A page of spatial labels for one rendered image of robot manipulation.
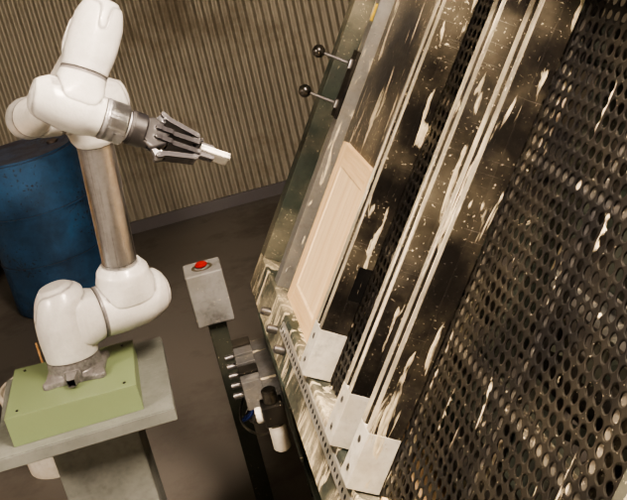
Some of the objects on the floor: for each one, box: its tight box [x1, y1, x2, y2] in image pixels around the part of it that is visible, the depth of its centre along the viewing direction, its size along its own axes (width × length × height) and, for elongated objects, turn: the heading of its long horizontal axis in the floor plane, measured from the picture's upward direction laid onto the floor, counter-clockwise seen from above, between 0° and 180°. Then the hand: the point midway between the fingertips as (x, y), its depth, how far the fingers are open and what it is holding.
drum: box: [0, 135, 102, 318], centre depth 568 cm, size 61×61×92 cm
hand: (213, 155), depth 223 cm, fingers closed
